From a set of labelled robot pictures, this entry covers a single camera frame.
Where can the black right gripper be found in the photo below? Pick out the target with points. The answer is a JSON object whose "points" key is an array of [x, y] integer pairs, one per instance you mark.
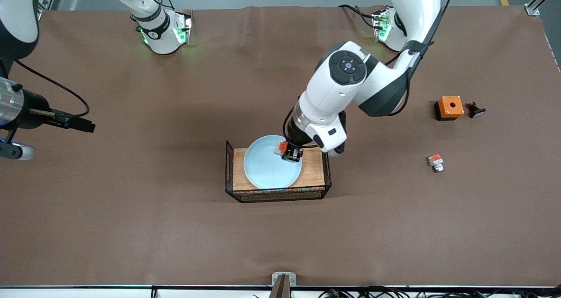
{"points": [[34, 109]]}

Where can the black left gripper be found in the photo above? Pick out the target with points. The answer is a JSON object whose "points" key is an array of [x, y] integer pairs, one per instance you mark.
{"points": [[296, 138]]}

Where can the light blue plate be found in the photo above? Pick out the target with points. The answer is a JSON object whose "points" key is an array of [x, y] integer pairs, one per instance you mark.
{"points": [[267, 171]]}

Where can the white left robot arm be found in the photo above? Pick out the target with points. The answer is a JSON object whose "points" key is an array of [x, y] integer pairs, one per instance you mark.
{"points": [[333, 92]]}

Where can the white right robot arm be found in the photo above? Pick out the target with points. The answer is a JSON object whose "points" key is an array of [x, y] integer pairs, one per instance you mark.
{"points": [[17, 17]]}

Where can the small black push button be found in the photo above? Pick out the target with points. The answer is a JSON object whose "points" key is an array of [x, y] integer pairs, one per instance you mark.
{"points": [[475, 110]]}

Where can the wooden board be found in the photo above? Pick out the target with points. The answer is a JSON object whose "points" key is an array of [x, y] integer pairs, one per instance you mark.
{"points": [[313, 171]]}

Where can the brown table cover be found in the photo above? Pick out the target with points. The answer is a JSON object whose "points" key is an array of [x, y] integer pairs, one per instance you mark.
{"points": [[131, 236]]}

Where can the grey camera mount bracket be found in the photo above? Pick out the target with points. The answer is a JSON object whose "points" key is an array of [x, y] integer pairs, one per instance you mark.
{"points": [[282, 280]]}

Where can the orange grey switch block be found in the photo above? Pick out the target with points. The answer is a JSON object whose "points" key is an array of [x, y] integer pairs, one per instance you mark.
{"points": [[436, 163]]}

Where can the orange button enclosure box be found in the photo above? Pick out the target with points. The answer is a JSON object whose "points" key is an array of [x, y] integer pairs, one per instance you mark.
{"points": [[450, 106]]}

